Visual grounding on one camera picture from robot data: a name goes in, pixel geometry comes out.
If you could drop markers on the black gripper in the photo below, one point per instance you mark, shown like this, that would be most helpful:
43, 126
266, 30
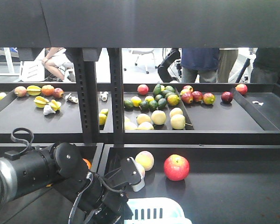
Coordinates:
103, 198

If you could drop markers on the light blue plastic basket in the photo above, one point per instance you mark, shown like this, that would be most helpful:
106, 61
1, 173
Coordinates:
156, 210

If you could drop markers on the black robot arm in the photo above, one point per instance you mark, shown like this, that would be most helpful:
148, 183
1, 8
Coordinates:
23, 172

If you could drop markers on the black background robot arm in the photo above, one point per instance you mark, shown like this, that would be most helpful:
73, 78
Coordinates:
162, 68

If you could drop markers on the small orange front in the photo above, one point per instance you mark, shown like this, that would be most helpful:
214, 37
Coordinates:
88, 163

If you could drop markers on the pale peach fruit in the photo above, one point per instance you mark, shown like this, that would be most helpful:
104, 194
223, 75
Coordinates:
146, 159

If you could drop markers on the red apple front right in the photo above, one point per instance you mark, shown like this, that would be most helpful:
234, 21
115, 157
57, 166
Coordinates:
176, 167

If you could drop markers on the yellow starfruit small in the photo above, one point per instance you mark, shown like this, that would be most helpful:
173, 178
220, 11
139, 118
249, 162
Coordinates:
55, 105

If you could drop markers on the white garlic bulb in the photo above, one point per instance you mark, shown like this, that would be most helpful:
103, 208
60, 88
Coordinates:
48, 110

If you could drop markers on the yellow starfruit middle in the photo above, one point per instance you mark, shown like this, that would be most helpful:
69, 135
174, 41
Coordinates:
40, 102

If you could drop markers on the yellow starfruit back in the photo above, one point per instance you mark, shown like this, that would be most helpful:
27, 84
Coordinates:
34, 90

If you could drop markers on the seated person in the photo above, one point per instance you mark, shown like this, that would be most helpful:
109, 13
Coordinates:
56, 57

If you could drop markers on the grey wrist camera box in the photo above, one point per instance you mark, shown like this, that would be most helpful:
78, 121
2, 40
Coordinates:
132, 173

